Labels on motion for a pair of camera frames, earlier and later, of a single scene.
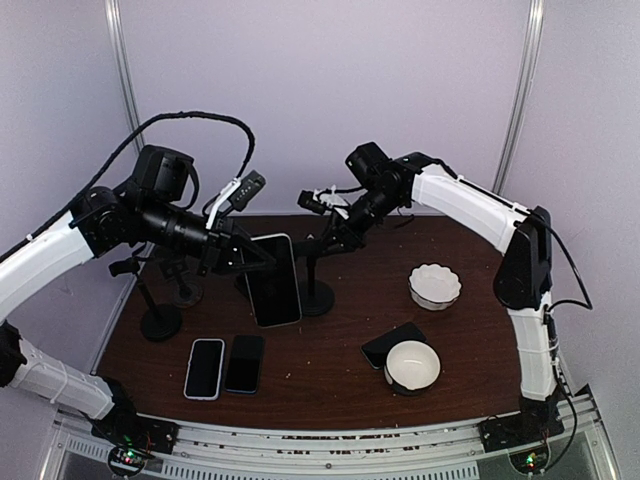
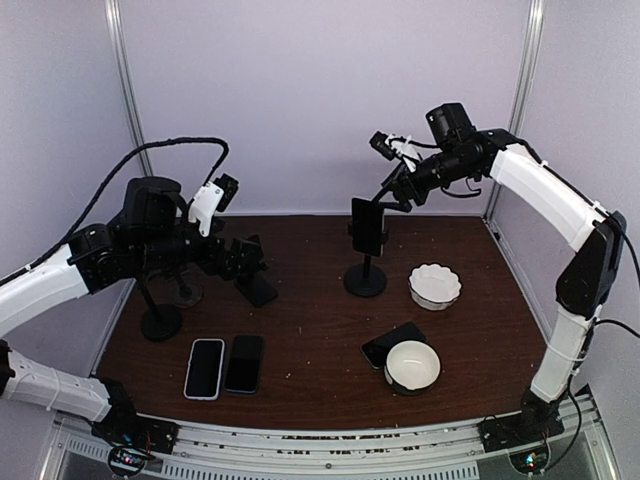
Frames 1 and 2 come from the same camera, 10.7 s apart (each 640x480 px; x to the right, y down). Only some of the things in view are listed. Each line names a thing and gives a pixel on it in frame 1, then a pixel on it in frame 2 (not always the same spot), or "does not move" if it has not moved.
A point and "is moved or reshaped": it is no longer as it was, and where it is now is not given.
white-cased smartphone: x=204 y=372 does not move
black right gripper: x=345 y=233 → x=400 y=182
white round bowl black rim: x=412 y=367 does not move
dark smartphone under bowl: x=377 y=349 does not move
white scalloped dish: x=434 y=287 does not move
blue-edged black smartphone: x=244 y=368 does not move
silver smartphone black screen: x=274 y=289 is moved or reshaped
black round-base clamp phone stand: x=315 y=297 → x=365 y=280
